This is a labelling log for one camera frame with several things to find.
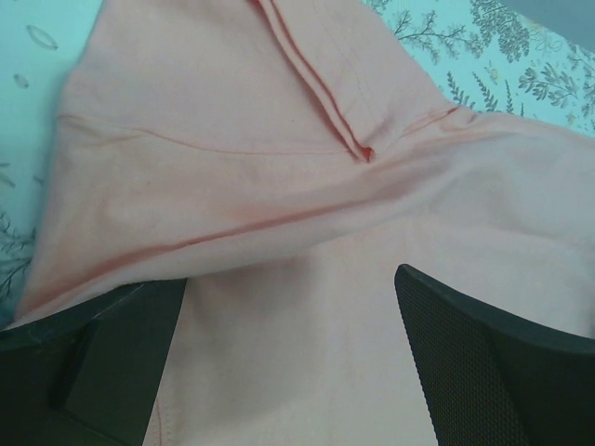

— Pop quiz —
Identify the salmon pink t-shirt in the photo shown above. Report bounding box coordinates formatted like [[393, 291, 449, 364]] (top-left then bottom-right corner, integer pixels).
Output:
[[15, 1, 594, 445]]

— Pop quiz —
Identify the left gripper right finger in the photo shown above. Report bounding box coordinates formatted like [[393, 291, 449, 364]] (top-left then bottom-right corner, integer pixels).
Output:
[[394, 265, 594, 445]]

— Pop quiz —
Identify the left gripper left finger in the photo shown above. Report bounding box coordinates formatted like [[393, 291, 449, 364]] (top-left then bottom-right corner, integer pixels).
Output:
[[1, 280, 186, 446]]

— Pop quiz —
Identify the floral patterned table mat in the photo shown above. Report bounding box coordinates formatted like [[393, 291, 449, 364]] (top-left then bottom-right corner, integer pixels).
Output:
[[1, 1, 594, 325]]

